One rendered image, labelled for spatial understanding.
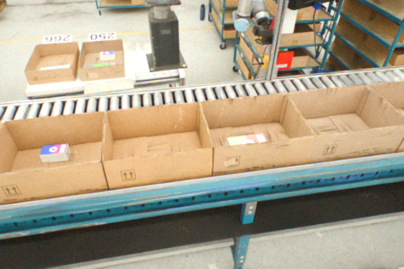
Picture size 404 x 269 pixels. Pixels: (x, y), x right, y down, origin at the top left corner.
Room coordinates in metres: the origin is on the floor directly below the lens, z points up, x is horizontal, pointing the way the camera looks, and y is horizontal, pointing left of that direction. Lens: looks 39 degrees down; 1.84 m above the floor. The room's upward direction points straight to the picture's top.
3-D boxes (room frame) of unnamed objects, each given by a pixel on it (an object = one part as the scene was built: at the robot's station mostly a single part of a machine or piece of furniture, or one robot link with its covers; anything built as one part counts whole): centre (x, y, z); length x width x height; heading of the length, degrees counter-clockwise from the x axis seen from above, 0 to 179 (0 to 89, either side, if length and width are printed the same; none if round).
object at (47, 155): (0.93, 0.58, 0.91); 0.10 x 0.06 x 0.05; 98
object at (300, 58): (2.47, -0.74, 0.59); 0.40 x 0.30 x 0.10; 8
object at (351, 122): (1.05, -0.62, 0.97); 0.39 x 0.29 x 0.17; 100
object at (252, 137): (0.93, -0.22, 0.92); 0.16 x 0.11 x 0.07; 101
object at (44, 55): (1.90, 0.95, 0.80); 0.38 x 0.28 x 0.10; 11
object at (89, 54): (1.94, 0.63, 0.80); 0.38 x 0.28 x 0.10; 11
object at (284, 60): (1.81, -0.55, 0.85); 0.16 x 0.01 x 0.13; 100
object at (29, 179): (0.86, 0.54, 0.96); 0.39 x 0.29 x 0.17; 100
